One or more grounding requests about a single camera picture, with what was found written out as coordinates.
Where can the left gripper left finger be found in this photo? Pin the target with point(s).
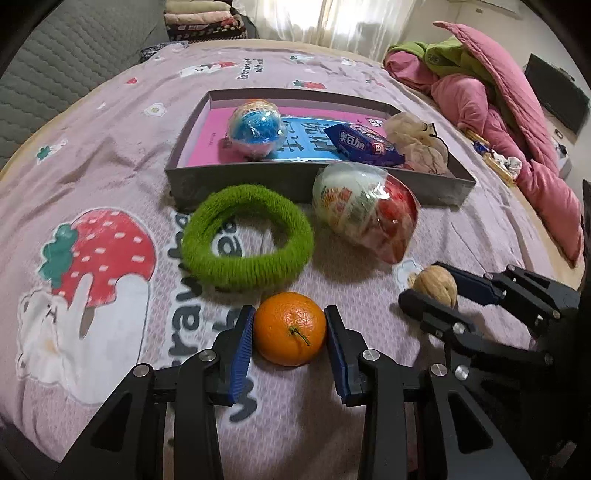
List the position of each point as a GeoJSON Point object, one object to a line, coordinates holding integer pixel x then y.
{"type": "Point", "coordinates": [125, 437]}

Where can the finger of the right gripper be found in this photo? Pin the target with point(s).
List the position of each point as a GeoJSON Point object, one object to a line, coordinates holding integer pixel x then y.
{"type": "Point", "coordinates": [529, 297]}
{"type": "Point", "coordinates": [443, 318]}

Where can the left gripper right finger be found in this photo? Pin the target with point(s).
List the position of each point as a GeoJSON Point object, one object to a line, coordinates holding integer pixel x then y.
{"type": "Point", "coordinates": [418, 424]}

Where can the brown walnut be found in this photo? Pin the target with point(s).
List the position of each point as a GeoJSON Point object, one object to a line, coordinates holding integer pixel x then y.
{"type": "Point", "coordinates": [437, 283]}

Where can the red white surprise egg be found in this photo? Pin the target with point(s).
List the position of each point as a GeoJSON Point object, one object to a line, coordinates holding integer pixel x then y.
{"type": "Point", "coordinates": [368, 207]}

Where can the orange mandarin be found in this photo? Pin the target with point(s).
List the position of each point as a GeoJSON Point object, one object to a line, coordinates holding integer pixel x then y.
{"type": "Point", "coordinates": [289, 329]}

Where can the green fuzzy hair band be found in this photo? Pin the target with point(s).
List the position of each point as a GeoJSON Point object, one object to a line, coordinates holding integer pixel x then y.
{"type": "Point", "coordinates": [247, 237]}

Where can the blue cookie snack packet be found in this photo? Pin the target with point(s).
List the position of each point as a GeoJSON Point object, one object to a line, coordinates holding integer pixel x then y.
{"type": "Point", "coordinates": [363, 145]}

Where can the blue surprise egg toy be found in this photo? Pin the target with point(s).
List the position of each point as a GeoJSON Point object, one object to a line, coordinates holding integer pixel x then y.
{"type": "Point", "coordinates": [256, 129]}

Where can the small basket of candies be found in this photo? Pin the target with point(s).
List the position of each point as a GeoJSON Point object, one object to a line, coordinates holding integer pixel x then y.
{"type": "Point", "coordinates": [507, 168]}

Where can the beige mesh scrunchie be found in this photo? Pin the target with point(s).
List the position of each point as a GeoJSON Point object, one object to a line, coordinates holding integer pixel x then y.
{"type": "Point", "coordinates": [419, 142]}

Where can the pink strawberry print bedsheet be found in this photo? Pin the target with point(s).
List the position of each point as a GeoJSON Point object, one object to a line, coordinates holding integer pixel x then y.
{"type": "Point", "coordinates": [91, 282]}

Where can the pink and blue book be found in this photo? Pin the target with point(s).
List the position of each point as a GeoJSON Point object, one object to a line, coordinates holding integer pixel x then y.
{"type": "Point", "coordinates": [305, 141]}

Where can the pink quilt pile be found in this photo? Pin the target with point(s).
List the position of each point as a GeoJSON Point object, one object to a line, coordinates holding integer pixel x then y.
{"type": "Point", "coordinates": [509, 116]}

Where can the green blanket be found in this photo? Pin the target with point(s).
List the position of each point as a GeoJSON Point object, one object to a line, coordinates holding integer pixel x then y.
{"type": "Point", "coordinates": [444, 58]}

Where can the white sheer curtain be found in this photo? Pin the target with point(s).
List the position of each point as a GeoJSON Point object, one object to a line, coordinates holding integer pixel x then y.
{"type": "Point", "coordinates": [363, 27]}

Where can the stack of folded blankets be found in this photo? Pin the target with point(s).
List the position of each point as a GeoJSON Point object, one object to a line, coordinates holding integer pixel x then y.
{"type": "Point", "coordinates": [200, 21]}

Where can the grey quilted headboard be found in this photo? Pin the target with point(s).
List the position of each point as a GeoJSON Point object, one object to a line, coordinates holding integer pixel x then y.
{"type": "Point", "coordinates": [77, 47]}

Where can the black wall television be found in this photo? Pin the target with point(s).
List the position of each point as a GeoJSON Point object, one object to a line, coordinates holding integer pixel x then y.
{"type": "Point", "coordinates": [558, 93]}

